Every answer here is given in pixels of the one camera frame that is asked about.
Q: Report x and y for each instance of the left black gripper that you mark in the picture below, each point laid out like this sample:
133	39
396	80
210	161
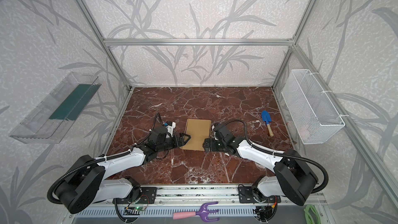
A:
175	141

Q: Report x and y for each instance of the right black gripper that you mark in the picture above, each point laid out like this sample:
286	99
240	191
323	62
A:
212	144

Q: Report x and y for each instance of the brown cardboard box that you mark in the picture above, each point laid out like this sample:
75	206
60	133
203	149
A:
198	130

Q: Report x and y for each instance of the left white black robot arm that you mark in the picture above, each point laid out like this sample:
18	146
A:
88	180

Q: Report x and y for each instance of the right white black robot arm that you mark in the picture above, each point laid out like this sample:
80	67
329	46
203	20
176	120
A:
295	177

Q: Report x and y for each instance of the purple pink garden fork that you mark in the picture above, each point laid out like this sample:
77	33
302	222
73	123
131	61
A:
203	213

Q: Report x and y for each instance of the small green lit circuit board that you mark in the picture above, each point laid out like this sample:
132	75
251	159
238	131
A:
134	210

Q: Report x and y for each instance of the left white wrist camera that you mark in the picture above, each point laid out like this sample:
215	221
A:
170	125

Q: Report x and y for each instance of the aluminium front rail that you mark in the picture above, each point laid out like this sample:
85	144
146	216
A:
197	194

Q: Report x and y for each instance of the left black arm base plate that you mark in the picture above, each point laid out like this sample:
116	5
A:
142	195

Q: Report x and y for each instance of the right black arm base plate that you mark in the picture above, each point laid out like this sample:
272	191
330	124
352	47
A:
247	195

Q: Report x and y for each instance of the blue trowel wooden handle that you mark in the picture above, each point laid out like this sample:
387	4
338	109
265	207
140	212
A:
267	119

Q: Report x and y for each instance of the white wire mesh basket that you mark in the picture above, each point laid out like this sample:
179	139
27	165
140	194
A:
315	117

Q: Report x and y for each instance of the clear plastic wall bin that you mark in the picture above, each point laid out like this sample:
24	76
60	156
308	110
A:
49	122

